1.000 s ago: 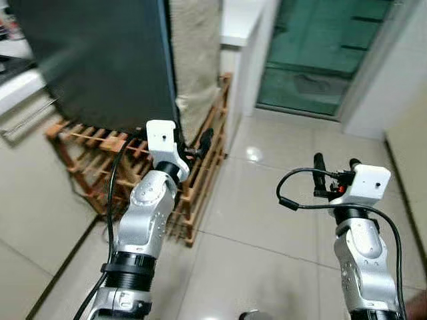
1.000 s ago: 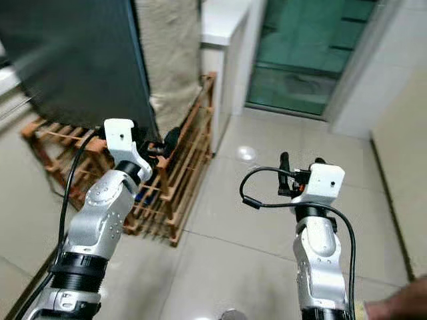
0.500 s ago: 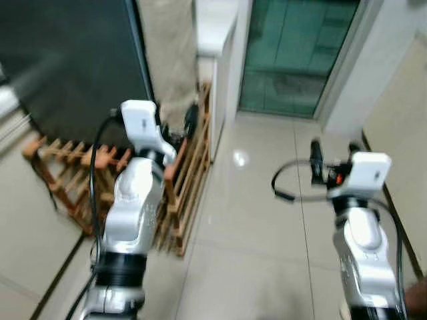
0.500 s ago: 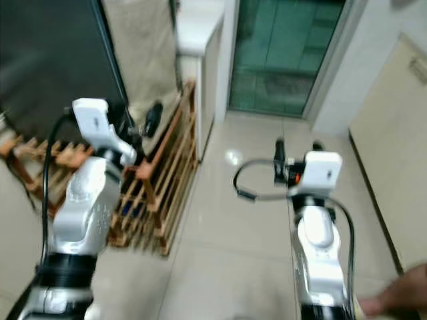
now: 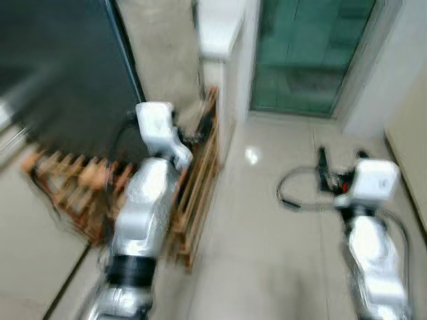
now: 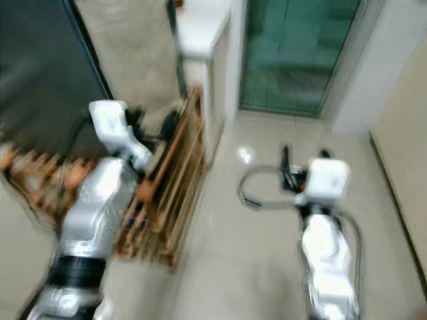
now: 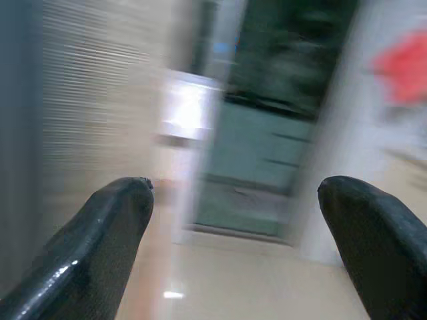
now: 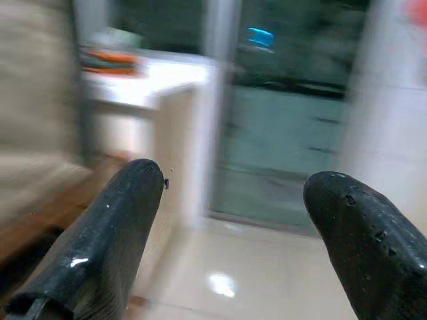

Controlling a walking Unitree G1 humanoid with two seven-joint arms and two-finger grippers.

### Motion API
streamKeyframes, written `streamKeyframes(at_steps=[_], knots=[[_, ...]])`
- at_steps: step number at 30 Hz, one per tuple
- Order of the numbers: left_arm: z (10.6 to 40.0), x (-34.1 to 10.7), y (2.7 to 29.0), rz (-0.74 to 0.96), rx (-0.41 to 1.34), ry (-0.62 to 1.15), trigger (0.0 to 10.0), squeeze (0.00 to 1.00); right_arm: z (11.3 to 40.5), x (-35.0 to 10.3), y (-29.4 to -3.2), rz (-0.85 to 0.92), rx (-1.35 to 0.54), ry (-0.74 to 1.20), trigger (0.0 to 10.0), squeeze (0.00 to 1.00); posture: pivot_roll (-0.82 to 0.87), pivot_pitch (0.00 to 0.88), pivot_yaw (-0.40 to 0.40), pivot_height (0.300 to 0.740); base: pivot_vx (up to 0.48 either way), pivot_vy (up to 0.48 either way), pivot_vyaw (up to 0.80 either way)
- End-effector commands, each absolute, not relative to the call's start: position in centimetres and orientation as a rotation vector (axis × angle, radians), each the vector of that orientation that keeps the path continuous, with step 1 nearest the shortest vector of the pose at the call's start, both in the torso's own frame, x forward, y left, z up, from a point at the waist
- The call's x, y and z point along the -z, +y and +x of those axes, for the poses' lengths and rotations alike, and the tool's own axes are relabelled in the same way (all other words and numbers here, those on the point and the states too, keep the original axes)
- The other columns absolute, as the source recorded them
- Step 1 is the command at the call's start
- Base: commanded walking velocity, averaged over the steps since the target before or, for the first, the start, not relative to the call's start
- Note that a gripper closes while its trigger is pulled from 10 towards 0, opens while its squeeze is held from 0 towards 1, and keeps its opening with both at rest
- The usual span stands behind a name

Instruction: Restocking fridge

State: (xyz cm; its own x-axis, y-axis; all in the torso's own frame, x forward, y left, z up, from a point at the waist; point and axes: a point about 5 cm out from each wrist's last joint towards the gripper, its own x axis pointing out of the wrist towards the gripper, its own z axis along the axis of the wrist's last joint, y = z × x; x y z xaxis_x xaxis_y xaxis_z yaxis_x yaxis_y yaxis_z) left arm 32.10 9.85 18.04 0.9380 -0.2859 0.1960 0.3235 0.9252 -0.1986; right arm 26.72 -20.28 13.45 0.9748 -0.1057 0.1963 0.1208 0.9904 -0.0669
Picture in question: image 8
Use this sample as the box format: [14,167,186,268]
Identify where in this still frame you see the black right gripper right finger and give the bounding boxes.
[302,171,427,320]

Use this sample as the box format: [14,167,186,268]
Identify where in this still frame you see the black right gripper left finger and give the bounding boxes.
[3,158,167,320]

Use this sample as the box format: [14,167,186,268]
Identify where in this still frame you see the white kitchen counter cabinet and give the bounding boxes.
[81,53,221,301]

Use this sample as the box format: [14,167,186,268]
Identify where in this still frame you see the glass sliding door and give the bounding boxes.
[206,0,368,234]

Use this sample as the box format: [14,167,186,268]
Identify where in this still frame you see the beige tablecloth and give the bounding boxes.
[0,0,94,264]

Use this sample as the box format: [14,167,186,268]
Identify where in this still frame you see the orange green folded cloth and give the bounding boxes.
[81,46,144,79]

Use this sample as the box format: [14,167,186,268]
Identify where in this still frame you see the blue plastic object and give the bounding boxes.
[246,27,276,51]

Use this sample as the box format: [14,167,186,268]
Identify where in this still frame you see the red object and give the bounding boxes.
[405,0,427,26]

